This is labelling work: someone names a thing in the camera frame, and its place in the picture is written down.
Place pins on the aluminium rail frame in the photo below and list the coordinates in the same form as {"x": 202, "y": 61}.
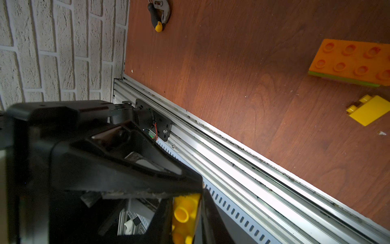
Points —
{"x": 266, "y": 201}

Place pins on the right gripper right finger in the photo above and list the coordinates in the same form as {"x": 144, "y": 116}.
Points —
{"x": 214, "y": 230}

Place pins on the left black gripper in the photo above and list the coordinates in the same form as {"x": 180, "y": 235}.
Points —
{"x": 55, "y": 151}

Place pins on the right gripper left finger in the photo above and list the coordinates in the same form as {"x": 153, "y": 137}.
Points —
{"x": 160, "y": 228}

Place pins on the orange handled pliers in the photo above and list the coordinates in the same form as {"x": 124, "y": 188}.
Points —
{"x": 163, "y": 8}

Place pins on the yellow lego brick front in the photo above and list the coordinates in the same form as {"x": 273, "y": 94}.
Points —
{"x": 185, "y": 218}

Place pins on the orange lego brick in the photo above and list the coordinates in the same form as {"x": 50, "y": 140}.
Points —
{"x": 362, "y": 61}

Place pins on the long green lego brick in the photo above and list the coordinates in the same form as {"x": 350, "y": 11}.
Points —
{"x": 343, "y": 79}

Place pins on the small yellow lego brick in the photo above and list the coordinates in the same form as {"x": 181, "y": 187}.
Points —
{"x": 370, "y": 109}

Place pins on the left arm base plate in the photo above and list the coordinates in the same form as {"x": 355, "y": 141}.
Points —
{"x": 147, "y": 118}

